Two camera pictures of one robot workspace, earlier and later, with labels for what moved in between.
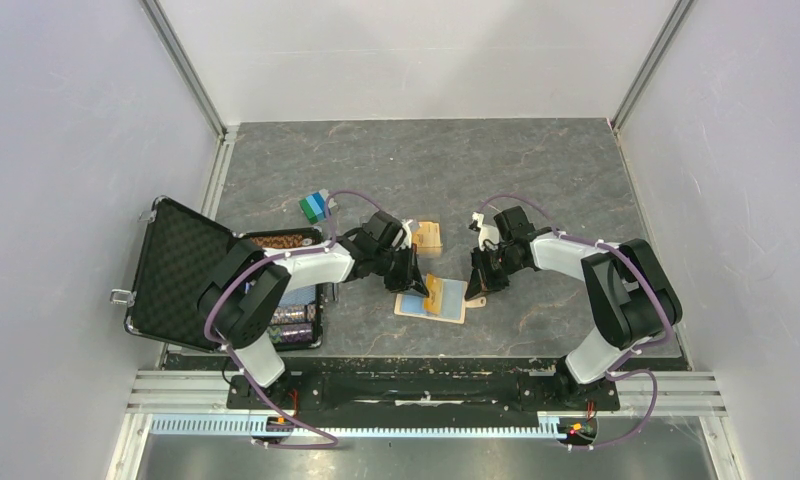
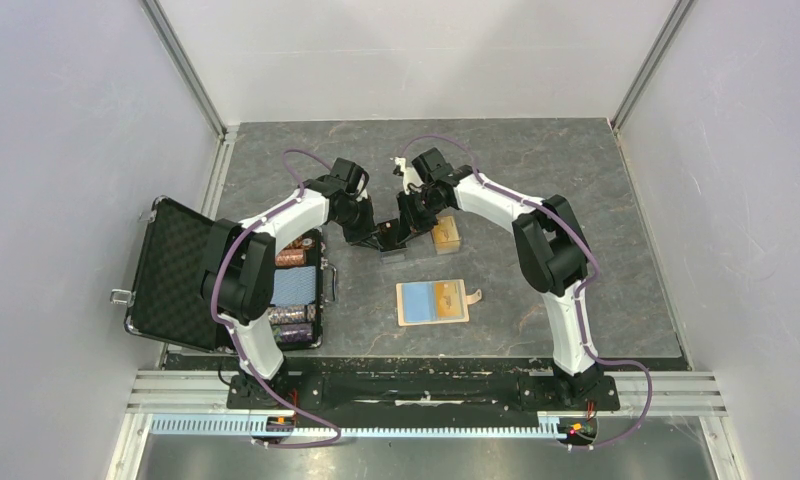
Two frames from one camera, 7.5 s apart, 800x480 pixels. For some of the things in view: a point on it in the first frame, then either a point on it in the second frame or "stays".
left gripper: [411, 278] → [357, 237]
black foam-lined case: [178, 248] stays
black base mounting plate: [528, 393] stays
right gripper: [481, 281] → [408, 216]
